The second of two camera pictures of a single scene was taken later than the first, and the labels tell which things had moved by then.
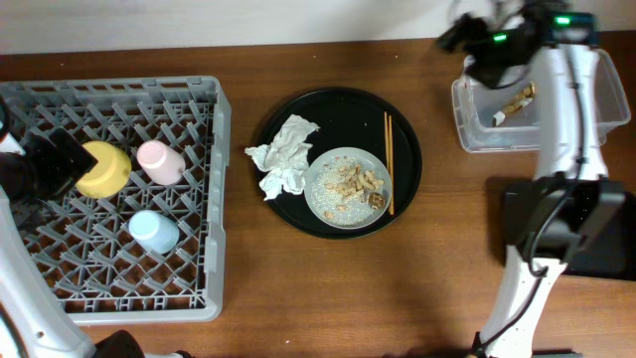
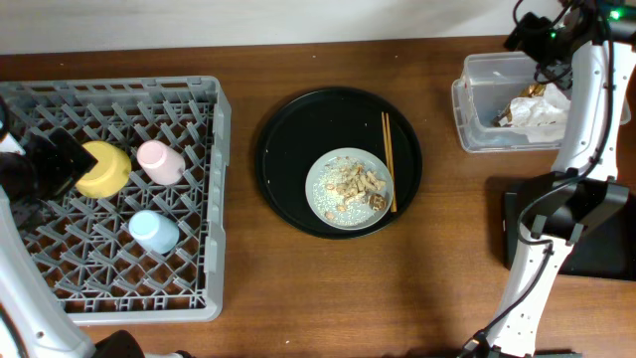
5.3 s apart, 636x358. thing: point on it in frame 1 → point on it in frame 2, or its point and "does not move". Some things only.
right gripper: [476, 29] → [541, 27]
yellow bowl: [110, 173] does not move
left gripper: [68, 168] does not move
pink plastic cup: [160, 163] does not move
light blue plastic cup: [155, 232] does not move
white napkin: [284, 159] → [542, 118]
